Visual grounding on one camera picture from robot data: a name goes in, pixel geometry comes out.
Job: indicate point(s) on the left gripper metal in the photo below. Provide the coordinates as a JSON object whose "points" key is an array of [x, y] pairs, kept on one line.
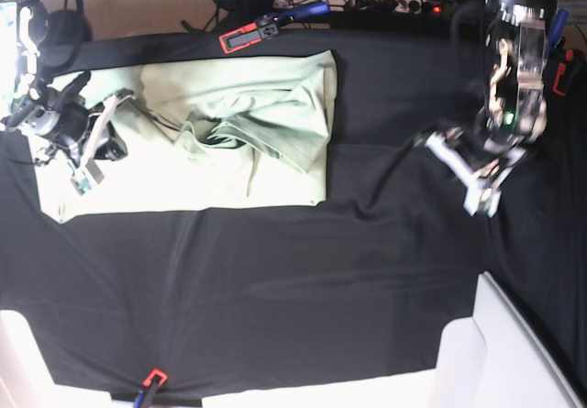
{"points": [[501, 137]]}

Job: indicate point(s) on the white power strip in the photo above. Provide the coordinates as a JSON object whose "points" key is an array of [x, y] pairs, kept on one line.
{"points": [[397, 6]]}

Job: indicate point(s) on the red clamp right edge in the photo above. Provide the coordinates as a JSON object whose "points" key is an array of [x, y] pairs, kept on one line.
{"points": [[565, 73]]}

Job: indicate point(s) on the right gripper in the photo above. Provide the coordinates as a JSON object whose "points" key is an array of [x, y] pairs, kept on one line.
{"points": [[66, 127]]}

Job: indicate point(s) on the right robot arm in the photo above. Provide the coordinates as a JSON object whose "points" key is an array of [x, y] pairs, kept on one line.
{"points": [[34, 51]]}

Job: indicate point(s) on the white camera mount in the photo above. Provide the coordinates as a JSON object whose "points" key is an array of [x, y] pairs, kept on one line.
{"points": [[100, 143], [482, 171]]}

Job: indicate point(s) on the light green T-shirt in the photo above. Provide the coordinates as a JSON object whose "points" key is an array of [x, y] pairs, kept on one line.
{"points": [[223, 133]]}

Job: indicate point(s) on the black table cloth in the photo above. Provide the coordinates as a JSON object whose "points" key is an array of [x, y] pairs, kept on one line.
{"points": [[355, 288]]}

